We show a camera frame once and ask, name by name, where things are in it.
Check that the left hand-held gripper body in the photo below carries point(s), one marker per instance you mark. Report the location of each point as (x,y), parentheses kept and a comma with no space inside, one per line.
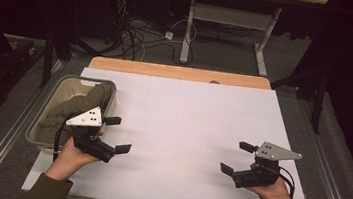
(90,146)

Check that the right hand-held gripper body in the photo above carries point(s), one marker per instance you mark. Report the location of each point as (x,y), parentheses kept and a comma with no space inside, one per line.
(256,179)

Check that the olive green pants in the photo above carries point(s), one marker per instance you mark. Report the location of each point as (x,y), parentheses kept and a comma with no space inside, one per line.
(76,105)

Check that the beige plastic basket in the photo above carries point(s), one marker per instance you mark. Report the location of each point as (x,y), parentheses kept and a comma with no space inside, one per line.
(37,139)

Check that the person's right hand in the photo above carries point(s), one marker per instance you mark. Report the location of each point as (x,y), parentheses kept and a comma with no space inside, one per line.
(276,194)

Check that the person's left hand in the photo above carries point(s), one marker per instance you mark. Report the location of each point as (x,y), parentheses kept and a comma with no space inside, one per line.
(68,161)

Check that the white table board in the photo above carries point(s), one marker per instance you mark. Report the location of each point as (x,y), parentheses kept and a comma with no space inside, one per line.
(139,85)

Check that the grey table grommet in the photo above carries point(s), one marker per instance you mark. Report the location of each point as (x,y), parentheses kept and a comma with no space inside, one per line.
(215,82)

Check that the wooden table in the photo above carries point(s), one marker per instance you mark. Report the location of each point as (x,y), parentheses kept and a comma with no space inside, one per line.
(167,71)

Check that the black metal stand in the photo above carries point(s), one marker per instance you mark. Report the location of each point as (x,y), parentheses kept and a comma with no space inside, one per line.
(318,105)
(47,58)

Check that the white power adapter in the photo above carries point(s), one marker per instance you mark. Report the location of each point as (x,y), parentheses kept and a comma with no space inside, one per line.
(169,35)

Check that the metal floor rail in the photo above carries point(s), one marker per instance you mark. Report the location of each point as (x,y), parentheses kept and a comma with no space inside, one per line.
(331,191)
(9,134)

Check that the white frame desk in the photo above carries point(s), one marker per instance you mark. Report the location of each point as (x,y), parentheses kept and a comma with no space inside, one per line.
(230,16)

